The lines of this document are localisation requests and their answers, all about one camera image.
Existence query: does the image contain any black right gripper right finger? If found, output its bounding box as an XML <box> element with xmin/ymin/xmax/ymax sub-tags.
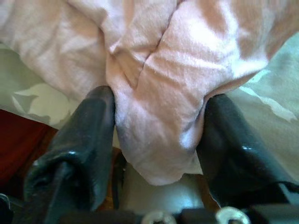
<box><xmin>196</xmin><ymin>94</ymin><xmax>299</xmax><ymax>209</ymax></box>

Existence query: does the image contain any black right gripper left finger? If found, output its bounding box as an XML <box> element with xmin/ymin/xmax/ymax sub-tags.
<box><xmin>23</xmin><ymin>85</ymin><xmax>117</xmax><ymax>212</ymax></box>

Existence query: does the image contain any pink cartoon blanket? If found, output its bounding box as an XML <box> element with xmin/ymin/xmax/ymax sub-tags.
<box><xmin>0</xmin><ymin>0</ymin><xmax>299</xmax><ymax>187</ymax></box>

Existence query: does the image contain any beige floral bed sheet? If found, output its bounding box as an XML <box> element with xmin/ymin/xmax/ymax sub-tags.
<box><xmin>0</xmin><ymin>31</ymin><xmax>299</xmax><ymax>210</ymax></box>

